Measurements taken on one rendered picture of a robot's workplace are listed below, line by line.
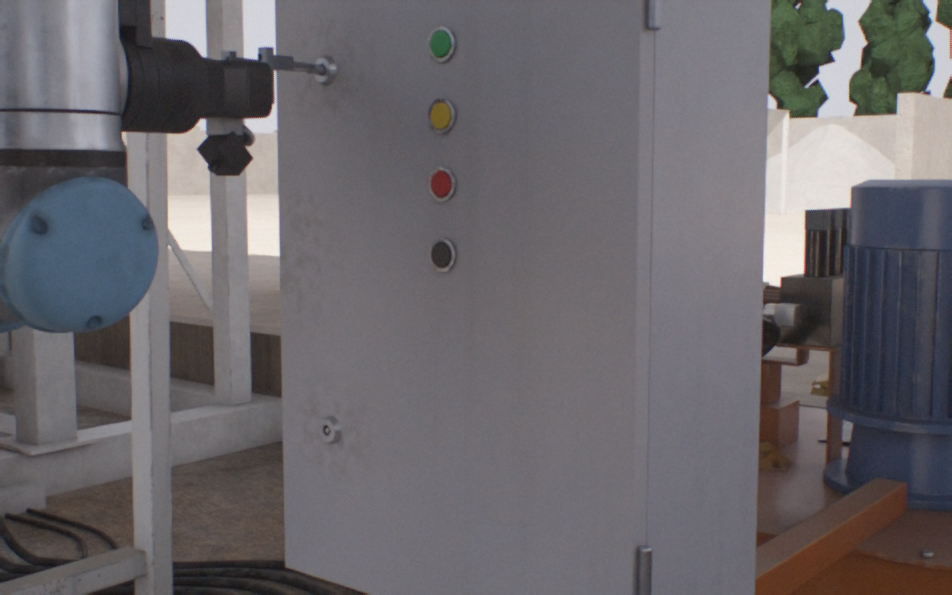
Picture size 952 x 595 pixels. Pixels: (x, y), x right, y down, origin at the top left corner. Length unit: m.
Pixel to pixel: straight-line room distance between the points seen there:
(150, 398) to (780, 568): 1.55
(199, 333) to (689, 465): 4.20
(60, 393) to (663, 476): 3.18
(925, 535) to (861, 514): 0.10
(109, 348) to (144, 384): 3.18
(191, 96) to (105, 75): 0.22
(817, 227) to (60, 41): 1.26
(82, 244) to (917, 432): 1.15
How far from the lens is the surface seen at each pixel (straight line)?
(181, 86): 0.90
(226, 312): 4.40
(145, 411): 2.45
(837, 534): 1.34
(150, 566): 2.55
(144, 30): 0.90
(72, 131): 0.69
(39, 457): 3.93
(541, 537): 0.94
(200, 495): 3.84
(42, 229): 0.67
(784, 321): 1.67
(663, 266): 0.88
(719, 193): 0.96
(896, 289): 1.57
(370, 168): 1.01
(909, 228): 1.55
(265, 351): 4.70
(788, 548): 1.25
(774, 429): 1.83
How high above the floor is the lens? 1.04
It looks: 6 degrees down
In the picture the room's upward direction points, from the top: straight up
